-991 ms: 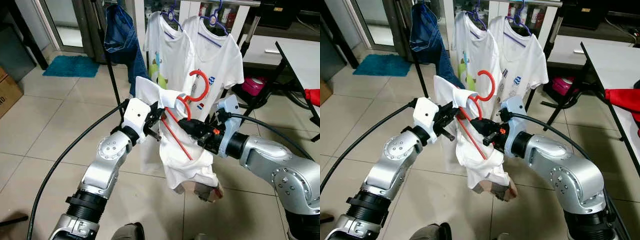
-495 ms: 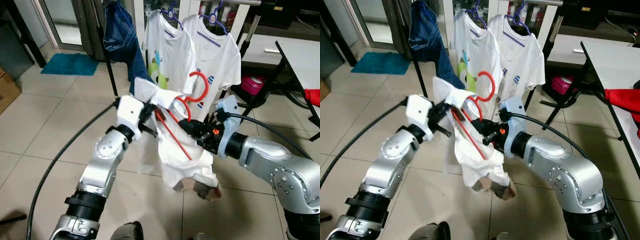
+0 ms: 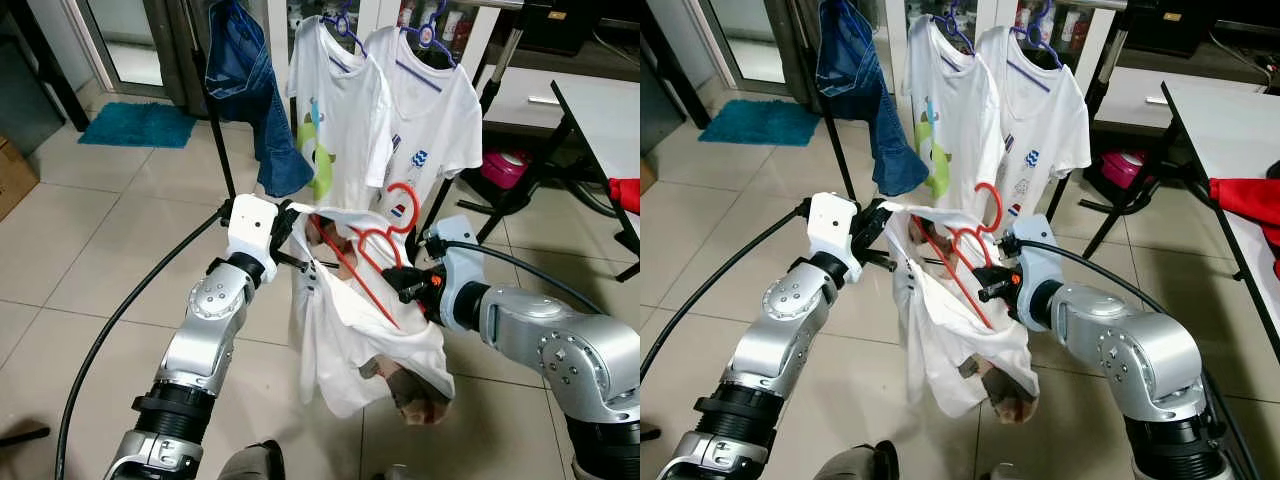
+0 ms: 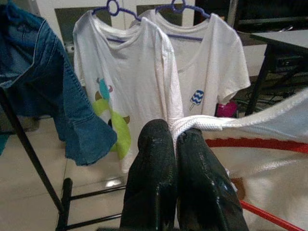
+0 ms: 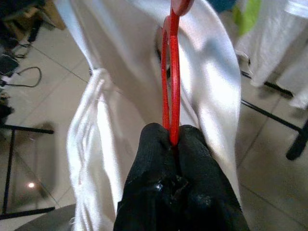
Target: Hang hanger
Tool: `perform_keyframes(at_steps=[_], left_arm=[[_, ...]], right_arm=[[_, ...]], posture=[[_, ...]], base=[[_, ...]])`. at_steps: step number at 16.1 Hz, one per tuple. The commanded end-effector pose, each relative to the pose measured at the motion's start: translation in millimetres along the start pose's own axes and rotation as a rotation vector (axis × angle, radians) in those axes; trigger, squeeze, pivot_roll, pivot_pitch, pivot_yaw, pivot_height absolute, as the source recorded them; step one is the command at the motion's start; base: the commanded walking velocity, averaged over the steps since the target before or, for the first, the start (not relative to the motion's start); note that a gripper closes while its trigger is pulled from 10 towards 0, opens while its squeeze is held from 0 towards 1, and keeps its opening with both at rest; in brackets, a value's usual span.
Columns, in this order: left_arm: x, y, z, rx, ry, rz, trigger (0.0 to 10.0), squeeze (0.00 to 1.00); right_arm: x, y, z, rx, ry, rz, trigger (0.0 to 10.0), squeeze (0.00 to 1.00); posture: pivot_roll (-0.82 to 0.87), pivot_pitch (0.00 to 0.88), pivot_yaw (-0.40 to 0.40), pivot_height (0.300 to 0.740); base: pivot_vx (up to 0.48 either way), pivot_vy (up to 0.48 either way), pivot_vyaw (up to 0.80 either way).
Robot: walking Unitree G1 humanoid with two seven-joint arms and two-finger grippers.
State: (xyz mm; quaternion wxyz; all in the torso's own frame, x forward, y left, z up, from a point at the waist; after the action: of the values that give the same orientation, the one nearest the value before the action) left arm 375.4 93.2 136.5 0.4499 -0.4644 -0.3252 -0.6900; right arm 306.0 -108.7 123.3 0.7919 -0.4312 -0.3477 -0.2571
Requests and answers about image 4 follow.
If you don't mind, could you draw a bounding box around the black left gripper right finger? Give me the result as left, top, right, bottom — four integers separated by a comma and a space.
177, 128, 250, 231

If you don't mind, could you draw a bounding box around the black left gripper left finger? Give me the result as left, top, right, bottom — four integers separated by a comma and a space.
119, 118, 179, 231

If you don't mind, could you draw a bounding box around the red plastic hanger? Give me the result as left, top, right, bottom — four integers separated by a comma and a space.
204, 137, 308, 231

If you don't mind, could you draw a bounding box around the cream shirt with plaid lining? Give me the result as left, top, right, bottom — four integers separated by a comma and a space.
172, 88, 308, 231

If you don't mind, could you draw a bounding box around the blue denim garment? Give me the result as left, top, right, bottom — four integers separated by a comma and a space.
0, 2, 118, 167

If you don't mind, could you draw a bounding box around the purple plastic hanger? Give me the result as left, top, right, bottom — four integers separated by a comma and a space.
92, 0, 142, 44
155, 0, 211, 41

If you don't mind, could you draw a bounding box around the pink round object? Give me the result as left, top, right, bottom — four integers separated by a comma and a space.
215, 100, 239, 118

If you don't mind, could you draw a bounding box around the white t-shirt with monster print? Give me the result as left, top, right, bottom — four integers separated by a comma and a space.
73, 10, 185, 174

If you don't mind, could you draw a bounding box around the white t-shirt with popsicle print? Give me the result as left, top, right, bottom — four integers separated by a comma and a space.
129, 9, 251, 118

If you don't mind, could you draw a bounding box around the black device box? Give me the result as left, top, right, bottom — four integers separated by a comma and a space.
275, 55, 308, 72

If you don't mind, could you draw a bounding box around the grey table with black legs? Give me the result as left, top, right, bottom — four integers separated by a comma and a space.
245, 28, 308, 116

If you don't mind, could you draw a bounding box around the black clothes rack frame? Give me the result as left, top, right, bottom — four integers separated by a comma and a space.
0, 88, 128, 231

